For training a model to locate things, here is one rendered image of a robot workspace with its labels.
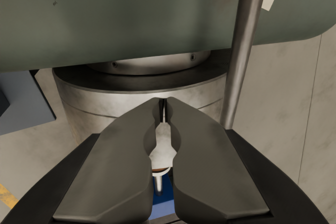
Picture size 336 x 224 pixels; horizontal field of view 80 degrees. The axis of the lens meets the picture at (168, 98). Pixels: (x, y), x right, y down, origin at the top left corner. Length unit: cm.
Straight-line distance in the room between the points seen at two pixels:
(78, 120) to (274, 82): 201
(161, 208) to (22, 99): 56
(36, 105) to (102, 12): 66
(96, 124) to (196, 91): 14
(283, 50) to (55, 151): 211
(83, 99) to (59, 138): 157
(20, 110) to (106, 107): 60
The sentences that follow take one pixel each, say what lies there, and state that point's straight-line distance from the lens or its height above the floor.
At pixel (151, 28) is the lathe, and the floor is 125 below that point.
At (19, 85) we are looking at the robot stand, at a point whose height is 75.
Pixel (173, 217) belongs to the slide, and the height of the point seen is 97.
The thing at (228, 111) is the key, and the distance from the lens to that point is 17.
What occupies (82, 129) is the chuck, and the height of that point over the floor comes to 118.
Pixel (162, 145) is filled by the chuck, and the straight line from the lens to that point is 27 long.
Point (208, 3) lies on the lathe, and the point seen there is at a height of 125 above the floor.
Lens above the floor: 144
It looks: 58 degrees down
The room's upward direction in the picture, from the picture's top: 149 degrees clockwise
